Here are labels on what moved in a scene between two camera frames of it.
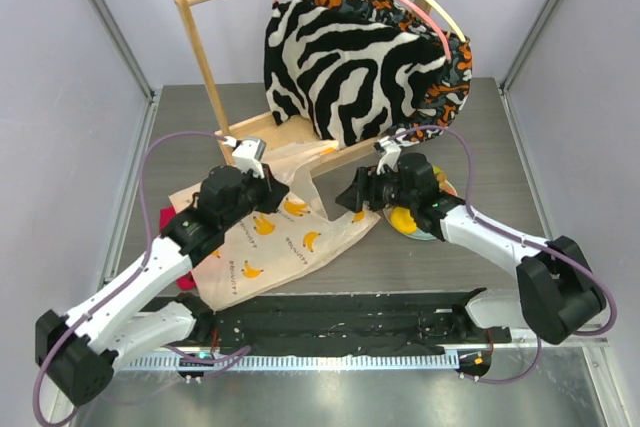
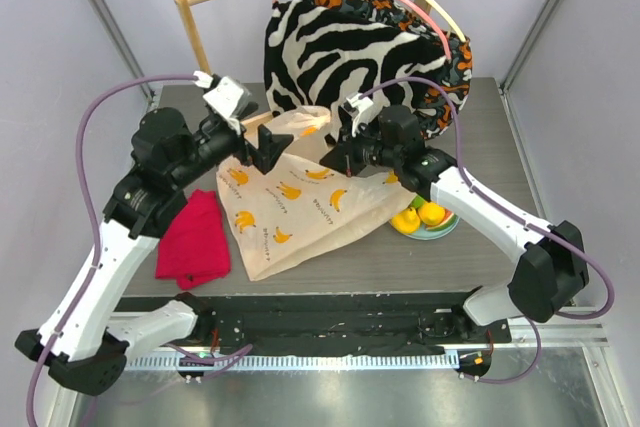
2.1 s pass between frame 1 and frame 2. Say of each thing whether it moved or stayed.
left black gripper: moved
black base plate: stayed
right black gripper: moved
